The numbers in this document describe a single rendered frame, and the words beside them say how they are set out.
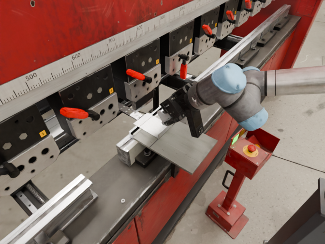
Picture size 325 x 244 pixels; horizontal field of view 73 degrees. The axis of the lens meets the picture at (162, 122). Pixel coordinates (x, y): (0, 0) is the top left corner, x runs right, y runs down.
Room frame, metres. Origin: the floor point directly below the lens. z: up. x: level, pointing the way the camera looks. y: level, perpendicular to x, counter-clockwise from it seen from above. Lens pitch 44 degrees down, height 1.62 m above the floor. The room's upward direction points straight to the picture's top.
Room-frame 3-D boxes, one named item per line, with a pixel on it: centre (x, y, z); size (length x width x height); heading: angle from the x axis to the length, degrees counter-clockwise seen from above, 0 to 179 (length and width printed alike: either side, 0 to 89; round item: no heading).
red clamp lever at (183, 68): (0.73, -0.07, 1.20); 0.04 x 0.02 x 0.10; 53
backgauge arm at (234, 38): (1.95, -0.45, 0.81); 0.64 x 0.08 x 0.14; 53
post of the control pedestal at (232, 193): (0.71, -0.45, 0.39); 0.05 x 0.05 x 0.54; 44
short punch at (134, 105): (0.64, 0.07, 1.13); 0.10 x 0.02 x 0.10; 143
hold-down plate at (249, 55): (1.41, -0.59, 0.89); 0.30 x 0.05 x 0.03; 143
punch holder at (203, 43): (0.94, -0.16, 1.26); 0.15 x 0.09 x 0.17; 143
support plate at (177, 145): (0.55, -0.05, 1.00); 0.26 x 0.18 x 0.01; 53
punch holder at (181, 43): (0.78, -0.04, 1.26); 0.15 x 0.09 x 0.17; 143
